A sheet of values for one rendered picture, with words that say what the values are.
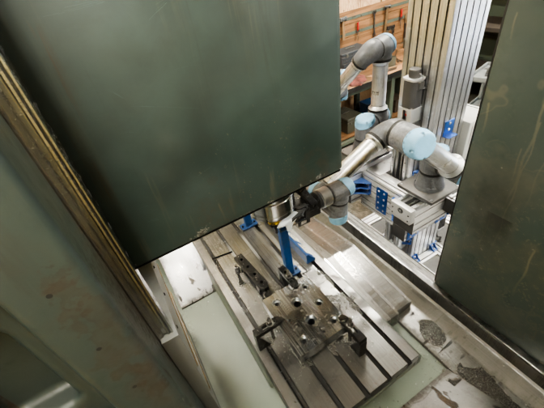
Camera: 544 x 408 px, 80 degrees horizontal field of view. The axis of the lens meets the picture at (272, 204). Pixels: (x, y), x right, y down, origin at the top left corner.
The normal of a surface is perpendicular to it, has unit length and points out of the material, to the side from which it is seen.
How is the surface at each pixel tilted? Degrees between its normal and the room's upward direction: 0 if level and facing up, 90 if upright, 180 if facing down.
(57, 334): 90
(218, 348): 0
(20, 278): 90
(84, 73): 90
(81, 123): 90
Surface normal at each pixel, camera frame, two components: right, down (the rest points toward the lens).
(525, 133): -0.85, 0.41
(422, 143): 0.34, 0.47
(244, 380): -0.15, -0.77
